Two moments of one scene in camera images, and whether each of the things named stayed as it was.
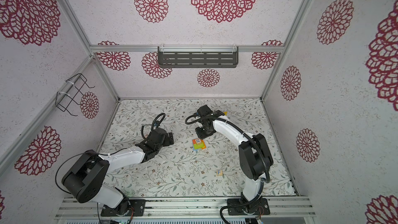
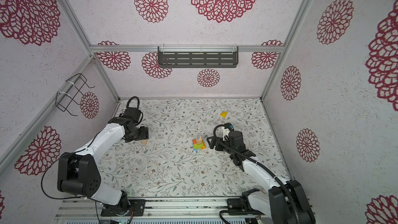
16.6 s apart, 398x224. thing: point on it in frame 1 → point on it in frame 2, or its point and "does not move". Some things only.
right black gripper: [199, 134] → [212, 144]
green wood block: [199, 146] does not move
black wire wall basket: [63, 100] does not move
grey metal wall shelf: [198, 56] does not move
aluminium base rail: [76, 208] does not move
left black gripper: [168, 142] → [144, 134]
